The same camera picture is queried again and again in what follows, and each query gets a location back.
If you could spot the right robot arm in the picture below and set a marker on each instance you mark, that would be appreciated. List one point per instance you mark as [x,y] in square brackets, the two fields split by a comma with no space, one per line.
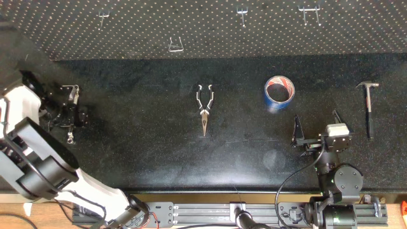
[346,181]

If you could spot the pliers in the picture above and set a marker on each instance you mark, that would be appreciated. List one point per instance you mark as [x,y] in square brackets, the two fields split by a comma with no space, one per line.
[205,122]

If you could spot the black pegboard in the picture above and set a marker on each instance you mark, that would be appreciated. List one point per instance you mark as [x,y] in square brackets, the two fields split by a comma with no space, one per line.
[222,35]

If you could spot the hammer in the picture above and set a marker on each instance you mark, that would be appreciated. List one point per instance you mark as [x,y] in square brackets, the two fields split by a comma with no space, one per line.
[368,101]

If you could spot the mounting rail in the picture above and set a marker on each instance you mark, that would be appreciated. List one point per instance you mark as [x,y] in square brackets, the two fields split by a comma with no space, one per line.
[203,214]

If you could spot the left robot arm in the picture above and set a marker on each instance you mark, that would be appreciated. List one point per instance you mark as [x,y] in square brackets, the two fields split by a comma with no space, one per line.
[92,191]

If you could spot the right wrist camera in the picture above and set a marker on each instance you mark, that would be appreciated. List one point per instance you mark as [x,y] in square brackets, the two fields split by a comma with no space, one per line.
[337,129]

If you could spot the white tape piece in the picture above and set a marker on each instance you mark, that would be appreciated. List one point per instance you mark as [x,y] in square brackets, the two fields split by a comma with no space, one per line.
[28,209]

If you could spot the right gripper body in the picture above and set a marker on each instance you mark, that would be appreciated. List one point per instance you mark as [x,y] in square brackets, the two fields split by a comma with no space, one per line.
[338,143]

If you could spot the orange object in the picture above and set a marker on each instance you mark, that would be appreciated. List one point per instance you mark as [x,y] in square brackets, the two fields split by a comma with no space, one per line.
[404,211]

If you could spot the roll of blue tape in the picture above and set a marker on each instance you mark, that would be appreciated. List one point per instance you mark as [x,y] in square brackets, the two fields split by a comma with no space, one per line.
[270,100]

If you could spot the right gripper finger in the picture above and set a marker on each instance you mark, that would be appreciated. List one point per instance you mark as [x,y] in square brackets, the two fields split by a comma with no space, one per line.
[337,118]
[298,132]

